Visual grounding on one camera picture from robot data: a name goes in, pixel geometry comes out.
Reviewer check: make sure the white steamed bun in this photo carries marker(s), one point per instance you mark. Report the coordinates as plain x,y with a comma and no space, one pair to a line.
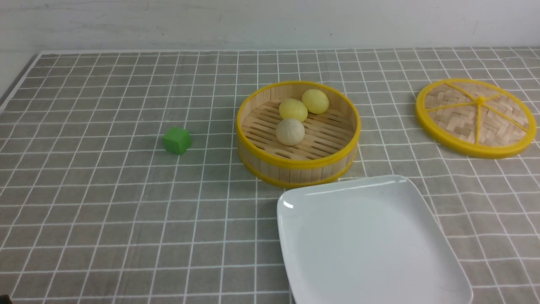
290,132

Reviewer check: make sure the yellow steamed bun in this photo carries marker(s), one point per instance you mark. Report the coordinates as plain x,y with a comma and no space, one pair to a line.
290,108
315,101

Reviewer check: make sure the yellow steamed bun back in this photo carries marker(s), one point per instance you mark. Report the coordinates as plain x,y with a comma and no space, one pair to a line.
315,101

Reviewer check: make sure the white square plate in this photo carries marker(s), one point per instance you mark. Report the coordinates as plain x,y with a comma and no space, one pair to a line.
367,241

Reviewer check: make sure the bamboo steamer basket yellow rim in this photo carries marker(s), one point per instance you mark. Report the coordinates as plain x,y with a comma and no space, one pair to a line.
328,149

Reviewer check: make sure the green cube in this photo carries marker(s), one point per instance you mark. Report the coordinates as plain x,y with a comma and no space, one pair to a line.
177,140

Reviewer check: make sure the grey checkered tablecloth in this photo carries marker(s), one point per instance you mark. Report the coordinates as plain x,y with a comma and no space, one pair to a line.
94,210

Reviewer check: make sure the bamboo steamer lid yellow rim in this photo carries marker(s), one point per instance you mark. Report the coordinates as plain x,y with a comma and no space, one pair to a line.
475,118

